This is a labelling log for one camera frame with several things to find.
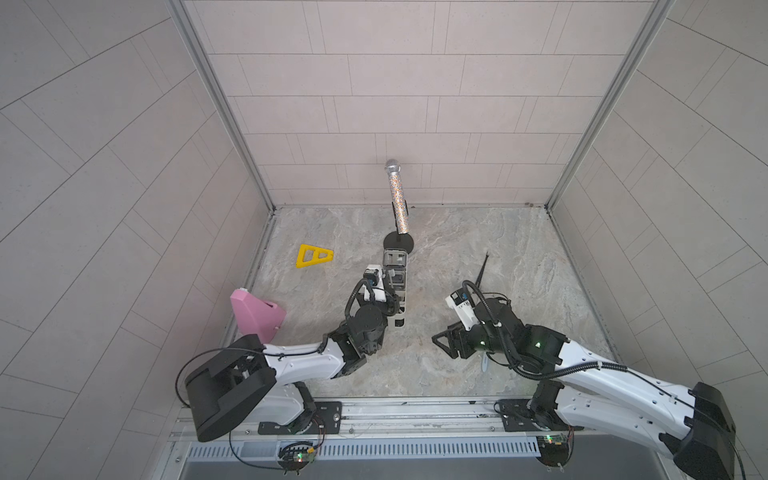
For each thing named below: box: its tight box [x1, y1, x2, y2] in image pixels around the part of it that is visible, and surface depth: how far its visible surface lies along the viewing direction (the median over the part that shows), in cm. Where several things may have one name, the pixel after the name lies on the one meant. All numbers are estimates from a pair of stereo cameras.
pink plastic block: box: [230, 289, 287, 345], surface depth 77 cm
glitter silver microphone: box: [385, 158, 409, 235], surface depth 90 cm
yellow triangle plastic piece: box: [296, 255, 335, 269], surface depth 101 cm
